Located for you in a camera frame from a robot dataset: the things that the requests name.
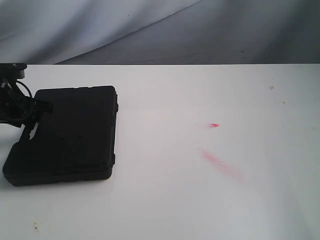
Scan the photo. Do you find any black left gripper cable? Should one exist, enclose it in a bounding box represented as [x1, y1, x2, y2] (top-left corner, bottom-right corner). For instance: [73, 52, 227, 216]
[14, 79, 35, 126]

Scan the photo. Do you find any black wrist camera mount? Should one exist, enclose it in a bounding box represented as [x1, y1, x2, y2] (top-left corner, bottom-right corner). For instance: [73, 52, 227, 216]
[0, 63, 28, 83]

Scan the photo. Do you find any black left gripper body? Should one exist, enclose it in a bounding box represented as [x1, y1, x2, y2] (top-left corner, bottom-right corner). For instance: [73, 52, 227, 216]
[0, 80, 34, 128]

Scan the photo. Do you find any white backdrop cloth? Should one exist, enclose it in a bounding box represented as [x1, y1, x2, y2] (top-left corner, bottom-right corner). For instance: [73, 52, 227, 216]
[0, 0, 320, 65]

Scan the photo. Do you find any black plastic carrying case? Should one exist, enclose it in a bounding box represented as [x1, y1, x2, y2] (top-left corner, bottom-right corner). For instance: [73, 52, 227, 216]
[2, 85, 118, 186]

